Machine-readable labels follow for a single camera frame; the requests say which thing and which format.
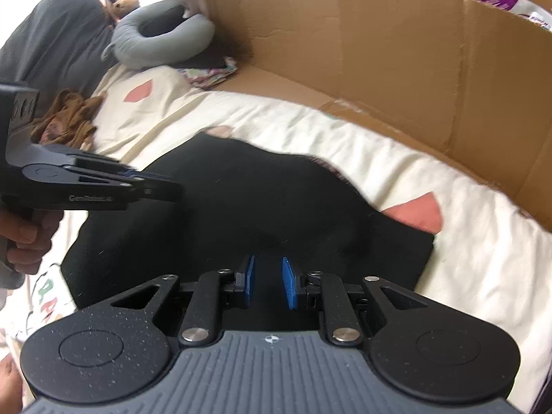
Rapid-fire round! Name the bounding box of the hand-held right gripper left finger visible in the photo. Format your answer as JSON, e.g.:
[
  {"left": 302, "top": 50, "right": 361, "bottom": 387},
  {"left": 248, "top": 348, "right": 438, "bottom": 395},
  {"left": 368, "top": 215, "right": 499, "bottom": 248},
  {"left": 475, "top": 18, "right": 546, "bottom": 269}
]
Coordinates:
[{"left": 103, "top": 255, "right": 256, "bottom": 346}]

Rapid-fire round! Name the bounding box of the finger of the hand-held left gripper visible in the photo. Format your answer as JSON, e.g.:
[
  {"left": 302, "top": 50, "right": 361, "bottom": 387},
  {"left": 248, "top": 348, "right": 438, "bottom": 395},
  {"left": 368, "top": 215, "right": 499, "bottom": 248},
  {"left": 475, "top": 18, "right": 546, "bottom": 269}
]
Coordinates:
[
  {"left": 56, "top": 147, "right": 145, "bottom": 178},
  {"left": 73, "top": 170, "right": 182, "bottom": 202}
]

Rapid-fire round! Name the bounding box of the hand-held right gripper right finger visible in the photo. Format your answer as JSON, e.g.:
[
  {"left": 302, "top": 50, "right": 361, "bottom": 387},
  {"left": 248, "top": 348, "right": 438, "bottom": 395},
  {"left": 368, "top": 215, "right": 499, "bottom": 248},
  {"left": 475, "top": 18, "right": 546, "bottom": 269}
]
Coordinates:
[{"left": 281, "top": 257, "right": 438, "bottom": 346}]

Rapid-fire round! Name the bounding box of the plain black garment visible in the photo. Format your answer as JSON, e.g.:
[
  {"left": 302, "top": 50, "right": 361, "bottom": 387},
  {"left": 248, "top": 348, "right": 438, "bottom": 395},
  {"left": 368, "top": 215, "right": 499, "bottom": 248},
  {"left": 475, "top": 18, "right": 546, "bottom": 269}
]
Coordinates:
[{"left": 60, "top": 131, "right": 436, "bottom": 333}]

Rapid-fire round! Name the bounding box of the person's left hand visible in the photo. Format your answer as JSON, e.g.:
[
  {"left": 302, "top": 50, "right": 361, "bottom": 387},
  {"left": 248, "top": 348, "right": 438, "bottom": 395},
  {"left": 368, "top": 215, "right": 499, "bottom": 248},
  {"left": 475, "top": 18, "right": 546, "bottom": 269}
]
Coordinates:
[{"left": 0, "top": 209, "right": 65, "bottom": 276}]

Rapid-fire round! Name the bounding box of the brown garment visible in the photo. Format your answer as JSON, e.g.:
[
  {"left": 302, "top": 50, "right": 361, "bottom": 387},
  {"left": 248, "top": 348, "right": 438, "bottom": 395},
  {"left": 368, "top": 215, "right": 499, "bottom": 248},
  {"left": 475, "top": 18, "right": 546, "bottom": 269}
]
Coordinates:
[{"left": 32, "top": 88, "right": 105, "bottom": 148}]

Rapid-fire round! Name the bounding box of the grey neck pillow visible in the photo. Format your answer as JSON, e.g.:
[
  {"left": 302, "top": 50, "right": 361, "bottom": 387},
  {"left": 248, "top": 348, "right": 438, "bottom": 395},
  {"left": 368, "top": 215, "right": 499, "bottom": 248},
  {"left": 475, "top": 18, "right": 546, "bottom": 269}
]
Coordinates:
[{"left": 101, "top": 0, "right": 216, "bottom": 70}]

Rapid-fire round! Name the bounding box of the floral patterned cloth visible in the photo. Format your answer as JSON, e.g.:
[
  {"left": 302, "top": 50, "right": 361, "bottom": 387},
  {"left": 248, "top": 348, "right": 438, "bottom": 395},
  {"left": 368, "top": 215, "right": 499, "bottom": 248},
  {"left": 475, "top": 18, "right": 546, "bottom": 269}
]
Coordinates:
[{"left": 181, "top": 58, "right": 239, "bottom": 90}]

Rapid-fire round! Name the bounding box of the dark grey pillow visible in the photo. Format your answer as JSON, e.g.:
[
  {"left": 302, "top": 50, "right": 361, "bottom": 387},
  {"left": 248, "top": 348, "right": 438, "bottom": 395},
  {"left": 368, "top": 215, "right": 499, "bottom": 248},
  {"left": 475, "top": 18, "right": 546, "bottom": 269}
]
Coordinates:
[{"left": 0, "top": 0, "right": 116, "bottom": 109}]

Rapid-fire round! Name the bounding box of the brown teddy bear toy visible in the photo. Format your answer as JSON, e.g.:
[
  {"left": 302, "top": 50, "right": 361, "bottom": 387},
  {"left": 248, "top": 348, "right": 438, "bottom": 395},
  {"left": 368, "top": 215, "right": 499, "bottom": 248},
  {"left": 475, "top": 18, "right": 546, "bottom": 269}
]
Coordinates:
[{"left": 103, "top": 0, "right": 141, "bottom": 21}]

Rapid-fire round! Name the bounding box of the printed bear blanket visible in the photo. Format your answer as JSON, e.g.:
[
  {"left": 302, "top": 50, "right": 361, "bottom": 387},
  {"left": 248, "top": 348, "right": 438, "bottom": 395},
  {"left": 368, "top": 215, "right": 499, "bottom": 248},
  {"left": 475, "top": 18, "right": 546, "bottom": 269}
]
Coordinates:
[{"left": 0, "top": 65, "right": 552, "bottom": 410}]

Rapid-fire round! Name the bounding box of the person's bare knee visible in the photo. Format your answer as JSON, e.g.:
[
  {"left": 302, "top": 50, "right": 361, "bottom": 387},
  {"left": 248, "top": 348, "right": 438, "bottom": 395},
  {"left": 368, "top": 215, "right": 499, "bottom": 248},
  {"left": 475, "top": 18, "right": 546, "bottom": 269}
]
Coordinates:
[{"left": 0, "top": 356, "right": 23, "bottom": 414}]

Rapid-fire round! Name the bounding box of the flattened cardboard box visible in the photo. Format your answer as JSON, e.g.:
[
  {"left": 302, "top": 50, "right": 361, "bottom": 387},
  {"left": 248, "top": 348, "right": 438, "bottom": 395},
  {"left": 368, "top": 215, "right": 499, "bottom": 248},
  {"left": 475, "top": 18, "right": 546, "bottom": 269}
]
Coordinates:
[{"left": 183, "top": 0, "right": 552, "bottom": 229}]

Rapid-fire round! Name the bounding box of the purple white plastic bag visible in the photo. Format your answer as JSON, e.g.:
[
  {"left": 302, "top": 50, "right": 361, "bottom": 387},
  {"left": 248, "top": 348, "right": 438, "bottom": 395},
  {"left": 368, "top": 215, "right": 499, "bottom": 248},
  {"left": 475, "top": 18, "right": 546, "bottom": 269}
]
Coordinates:
[{"left": 461, "top": 0, "right": 552, "bottom": 32}]

